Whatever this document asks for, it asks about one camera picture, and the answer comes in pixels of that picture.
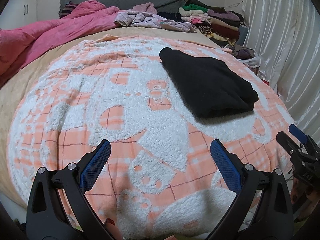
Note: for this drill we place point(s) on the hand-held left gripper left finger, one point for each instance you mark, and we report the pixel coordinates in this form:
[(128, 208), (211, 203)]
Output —
[(96, 165)]

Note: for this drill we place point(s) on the lavender crumpled garment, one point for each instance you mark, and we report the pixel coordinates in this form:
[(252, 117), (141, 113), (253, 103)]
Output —
[(155, 22)]

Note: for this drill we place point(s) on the dark navy garment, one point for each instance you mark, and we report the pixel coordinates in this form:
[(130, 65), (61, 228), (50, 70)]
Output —
[(167, 15)]

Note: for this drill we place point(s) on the person's right hand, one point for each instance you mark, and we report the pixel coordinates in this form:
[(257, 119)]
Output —
[(298, 197)]

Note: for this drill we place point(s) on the black sweater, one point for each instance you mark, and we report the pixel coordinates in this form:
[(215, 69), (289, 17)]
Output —
[(207, 85)]

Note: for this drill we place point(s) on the white satin curtain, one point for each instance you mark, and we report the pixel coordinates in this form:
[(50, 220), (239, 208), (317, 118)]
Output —
[(282, 42)]

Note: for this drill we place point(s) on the pink quilt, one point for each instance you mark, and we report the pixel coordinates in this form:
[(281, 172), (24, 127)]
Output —
[(50, 32)]

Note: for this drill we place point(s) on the orange white checked blanket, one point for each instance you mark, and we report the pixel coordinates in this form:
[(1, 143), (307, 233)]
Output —
[(125, 120)]

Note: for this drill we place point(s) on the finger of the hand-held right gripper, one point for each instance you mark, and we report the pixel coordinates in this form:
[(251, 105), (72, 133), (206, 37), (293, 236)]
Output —
[(285, 140), (297, 132)]

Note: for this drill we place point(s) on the mauve crumpled garment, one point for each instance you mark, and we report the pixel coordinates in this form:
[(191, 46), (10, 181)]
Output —
[(143, 8)]

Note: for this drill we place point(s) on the white wardrobe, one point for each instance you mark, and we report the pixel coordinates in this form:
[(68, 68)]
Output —
[(27, 5)]

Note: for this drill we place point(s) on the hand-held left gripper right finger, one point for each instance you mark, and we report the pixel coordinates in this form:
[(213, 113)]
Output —
[(225, 167)]

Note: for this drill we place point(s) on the stack of folded clothes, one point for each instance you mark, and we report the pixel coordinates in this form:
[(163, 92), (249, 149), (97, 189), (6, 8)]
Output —
[(220, 22)]

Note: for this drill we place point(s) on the striped dark cloth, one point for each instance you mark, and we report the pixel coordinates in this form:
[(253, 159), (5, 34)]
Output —
[(68, 8)]

